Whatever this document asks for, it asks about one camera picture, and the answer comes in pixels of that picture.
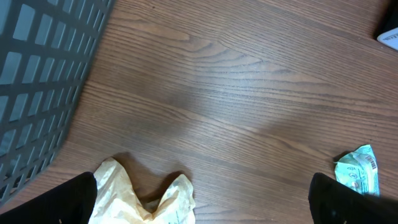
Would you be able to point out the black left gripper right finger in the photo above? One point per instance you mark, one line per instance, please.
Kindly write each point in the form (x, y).
(334, 203)

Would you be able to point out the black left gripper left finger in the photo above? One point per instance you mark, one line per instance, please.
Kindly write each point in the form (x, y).
(71, 202)

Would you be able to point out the teal wet wipes pack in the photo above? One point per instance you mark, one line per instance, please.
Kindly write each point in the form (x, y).
(358, 170)

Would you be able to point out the beige clear plastic bag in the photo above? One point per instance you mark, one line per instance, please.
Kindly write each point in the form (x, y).
(117, 202)

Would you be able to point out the white barcode scanner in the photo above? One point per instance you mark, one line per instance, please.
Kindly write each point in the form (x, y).
(389, 38)

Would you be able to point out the dark grey plastic basket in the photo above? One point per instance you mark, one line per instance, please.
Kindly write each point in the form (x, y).
(47, 49)

